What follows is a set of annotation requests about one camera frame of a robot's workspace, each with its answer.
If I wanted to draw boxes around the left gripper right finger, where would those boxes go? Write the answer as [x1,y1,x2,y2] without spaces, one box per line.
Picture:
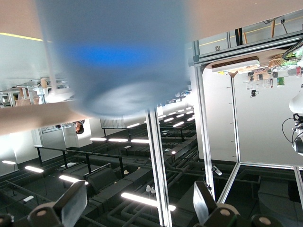
[193,181,240,227]

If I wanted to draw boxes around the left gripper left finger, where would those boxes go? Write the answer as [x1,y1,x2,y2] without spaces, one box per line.
[27,181,88,227]

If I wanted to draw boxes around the blue plastic cup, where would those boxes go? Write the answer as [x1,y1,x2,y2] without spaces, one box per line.
[35,0,192,118]

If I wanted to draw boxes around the black metal railing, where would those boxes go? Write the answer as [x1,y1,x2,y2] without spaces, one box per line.
[35,146,125,178]

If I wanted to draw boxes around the person with dark hair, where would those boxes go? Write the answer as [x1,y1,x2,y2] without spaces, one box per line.
[74,119,85,135]

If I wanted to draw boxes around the white printed label sheets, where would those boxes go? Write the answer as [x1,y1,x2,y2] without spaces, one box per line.
[243,72,273,90]

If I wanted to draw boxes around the white flat tray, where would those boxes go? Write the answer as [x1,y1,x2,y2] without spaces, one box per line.
[211,55,260,73]

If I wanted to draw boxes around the aluminium frame brace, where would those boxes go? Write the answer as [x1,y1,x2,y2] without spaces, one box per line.
[217,162,242,204]

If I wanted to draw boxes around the aluminium frame beam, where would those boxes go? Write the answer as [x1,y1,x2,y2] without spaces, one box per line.
[193,30,303,66]
[239,161,303,170]

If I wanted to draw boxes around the thin aluminium frame post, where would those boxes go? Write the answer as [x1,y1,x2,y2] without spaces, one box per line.
[231,75,241,164]

